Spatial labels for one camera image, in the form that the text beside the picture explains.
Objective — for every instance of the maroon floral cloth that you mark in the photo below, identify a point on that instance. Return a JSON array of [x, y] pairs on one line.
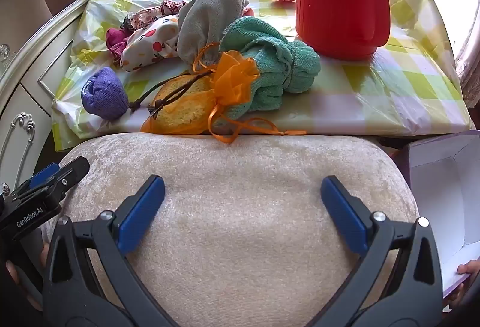
[[165, 8]]

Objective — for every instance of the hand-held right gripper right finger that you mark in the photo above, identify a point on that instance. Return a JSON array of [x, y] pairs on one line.
[[343, 214]]

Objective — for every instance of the black white houndstooth cloth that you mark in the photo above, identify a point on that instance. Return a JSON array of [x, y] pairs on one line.
[[126, 24]]

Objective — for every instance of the white cherry print cloth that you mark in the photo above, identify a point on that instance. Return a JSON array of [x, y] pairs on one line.
[[150, 42]]

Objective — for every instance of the magenta knit hat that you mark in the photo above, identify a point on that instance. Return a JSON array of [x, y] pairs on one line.
[[114, 40]]

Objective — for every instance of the yellow checked plastic tablecloth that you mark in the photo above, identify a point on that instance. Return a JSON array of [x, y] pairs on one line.
[[375, 87]]

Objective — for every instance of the green terry towel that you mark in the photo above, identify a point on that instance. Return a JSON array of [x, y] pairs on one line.
[[270, 49]]

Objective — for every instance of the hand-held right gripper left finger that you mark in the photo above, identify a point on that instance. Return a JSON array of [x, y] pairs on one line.
[[142, 214]]

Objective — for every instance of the orange organza bag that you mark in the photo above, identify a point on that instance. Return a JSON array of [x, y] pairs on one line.
[[232, 76]]

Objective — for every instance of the white cardboard box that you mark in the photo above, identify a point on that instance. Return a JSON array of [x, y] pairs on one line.
[[435, 199]]

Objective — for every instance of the purple sock ball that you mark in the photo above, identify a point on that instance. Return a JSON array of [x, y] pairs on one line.
[[103, 93]]

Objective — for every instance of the floral lace curtain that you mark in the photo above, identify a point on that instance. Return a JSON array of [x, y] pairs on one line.
[[470, 68]]

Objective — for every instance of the yellow sponge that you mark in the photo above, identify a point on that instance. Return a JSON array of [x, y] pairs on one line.
[[180, 113]]

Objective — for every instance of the beige cushioned stool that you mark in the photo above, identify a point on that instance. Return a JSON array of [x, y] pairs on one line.
[[240, 218]]

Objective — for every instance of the grey cloth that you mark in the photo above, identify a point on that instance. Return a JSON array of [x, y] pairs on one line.
[[206, 23]]

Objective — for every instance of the silver drawer knob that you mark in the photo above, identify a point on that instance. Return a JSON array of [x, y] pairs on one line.
[[4, 50]]

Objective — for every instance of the person's left hand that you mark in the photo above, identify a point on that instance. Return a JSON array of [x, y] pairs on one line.
[[12, 271]]

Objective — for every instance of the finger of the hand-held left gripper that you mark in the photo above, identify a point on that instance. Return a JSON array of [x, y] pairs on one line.
[[73, 171], [45, 174]]

